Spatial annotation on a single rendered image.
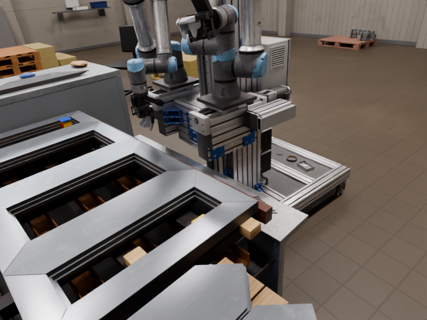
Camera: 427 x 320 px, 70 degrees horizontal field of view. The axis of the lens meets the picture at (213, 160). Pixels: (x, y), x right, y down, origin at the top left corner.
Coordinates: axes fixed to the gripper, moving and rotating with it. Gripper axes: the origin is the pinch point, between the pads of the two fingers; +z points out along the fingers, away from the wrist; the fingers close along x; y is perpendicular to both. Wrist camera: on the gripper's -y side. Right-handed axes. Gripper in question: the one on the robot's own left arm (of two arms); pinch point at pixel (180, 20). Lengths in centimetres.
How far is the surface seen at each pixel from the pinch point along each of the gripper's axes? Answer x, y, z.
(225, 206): -5, 61, 6
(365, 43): -7, 138, -754
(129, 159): 53, 55, -12
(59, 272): 28, 58, 49
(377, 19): -29, 99, -841
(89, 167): 63, 51, 3
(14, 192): 78, 49, 29
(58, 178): 69, 51, 15
